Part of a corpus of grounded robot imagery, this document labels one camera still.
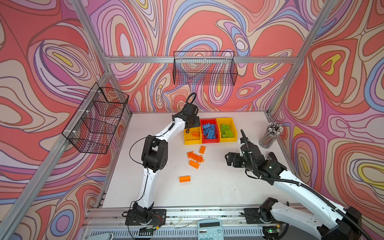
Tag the yellow plastic bin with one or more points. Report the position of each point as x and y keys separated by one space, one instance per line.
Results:
x=227 y=121
x=188 y=138

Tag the right yellow plastic bin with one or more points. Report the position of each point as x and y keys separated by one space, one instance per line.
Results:
x=227 y=121

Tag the red plastic bin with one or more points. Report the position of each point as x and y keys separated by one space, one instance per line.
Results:
x=211 y=121

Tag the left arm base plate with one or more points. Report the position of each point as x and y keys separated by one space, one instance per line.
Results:
x=154 y=217

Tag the orange lego brick studs up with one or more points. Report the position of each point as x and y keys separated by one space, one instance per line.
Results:
x=202 y=150

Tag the wire basket on back wall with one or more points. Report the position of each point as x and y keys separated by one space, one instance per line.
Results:
x=211 y=68

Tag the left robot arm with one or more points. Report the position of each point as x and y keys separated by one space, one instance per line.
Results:
x=155 y=157

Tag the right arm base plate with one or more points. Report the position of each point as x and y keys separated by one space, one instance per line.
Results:
x=253 y=216

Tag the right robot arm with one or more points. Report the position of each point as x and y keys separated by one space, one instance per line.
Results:
x=326 y=220

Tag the light blue calculator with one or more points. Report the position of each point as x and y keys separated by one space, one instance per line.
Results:
x=210 y=229

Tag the orange lego brick front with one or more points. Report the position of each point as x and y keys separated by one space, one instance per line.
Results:
x=184 y=179

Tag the orange lego brick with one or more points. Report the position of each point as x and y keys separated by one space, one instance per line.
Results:
x=194 y=164
x=195 y=134
x=184 y=179

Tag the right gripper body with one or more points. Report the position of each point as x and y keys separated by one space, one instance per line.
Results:
x=240 y=161

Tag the wire basket on wall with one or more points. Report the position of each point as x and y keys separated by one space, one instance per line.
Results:
x=100 y=114
x=211 y=68

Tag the wire basket on left wall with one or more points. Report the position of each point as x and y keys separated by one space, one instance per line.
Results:
x=100 y=114

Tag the green lego brick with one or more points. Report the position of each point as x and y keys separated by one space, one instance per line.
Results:
x=226 y=131

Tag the orange lego chassis plate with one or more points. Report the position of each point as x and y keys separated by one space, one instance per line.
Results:
x=198 y=158

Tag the left yellow plastic bin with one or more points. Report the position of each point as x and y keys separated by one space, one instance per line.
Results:
x=188 y=138

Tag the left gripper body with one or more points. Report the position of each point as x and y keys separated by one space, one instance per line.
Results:
x=195 y=122

